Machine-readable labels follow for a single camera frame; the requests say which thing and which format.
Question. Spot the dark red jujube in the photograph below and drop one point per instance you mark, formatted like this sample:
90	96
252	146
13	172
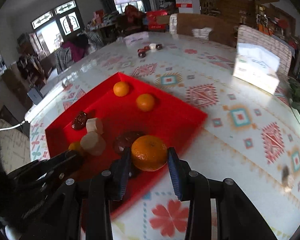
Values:
80	121

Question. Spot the red gift box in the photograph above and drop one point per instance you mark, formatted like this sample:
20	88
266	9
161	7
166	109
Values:
157	20

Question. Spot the chair with plaid clothes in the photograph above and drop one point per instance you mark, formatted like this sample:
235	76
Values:
76	49

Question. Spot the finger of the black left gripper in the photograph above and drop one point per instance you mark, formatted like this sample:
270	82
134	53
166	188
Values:
67	163

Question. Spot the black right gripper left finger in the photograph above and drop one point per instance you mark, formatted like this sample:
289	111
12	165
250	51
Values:
91	199

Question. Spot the white tissue box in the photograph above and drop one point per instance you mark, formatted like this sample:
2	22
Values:
257	66

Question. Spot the orange tangerine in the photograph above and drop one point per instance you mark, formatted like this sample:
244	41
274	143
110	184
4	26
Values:
121	89
145	102
149	153

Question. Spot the small yellow-orange kumquat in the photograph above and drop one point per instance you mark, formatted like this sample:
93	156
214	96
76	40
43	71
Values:
75	146

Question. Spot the white brick-pattern chair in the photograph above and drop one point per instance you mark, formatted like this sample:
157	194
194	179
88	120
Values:
249	35

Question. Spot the large red date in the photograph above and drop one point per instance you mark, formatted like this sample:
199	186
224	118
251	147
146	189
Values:
125	140

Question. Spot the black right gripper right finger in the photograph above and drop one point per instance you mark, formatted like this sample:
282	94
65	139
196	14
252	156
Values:
237	217

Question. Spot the small toy pieces cluster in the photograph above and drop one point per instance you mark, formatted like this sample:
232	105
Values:
142	52

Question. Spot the patterned tablecloth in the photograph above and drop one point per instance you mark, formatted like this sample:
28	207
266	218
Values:
249	135

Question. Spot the red shallow tray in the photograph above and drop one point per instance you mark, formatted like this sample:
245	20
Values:
172	120

